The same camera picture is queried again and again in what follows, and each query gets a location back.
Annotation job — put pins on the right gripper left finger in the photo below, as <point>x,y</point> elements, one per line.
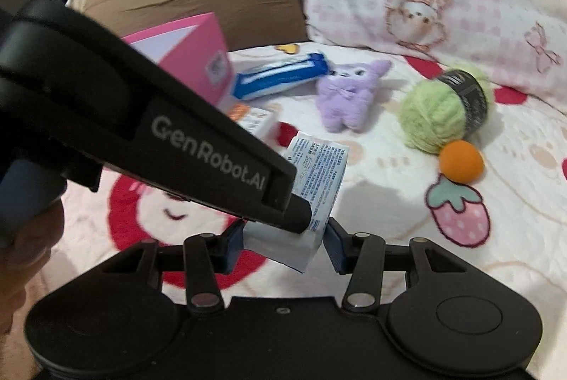
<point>205,256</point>

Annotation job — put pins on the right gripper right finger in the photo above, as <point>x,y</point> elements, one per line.
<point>361,256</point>

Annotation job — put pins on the white tissue pack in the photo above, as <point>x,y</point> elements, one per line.
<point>320,168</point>

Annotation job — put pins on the orange ball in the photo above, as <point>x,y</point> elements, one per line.
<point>460,162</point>

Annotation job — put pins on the orange label plastic box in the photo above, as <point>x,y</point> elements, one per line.
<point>258,121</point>

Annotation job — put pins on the green yarn ball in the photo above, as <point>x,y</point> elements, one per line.
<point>449,107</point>

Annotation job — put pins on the person left hand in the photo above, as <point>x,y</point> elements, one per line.
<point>25,258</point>

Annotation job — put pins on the pink cardboard box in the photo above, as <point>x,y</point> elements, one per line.
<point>192,50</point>

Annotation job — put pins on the purple Kuromi plush toy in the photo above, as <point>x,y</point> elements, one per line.
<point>345,95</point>

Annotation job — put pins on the blue wet wipes pack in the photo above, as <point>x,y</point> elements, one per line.
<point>276,77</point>

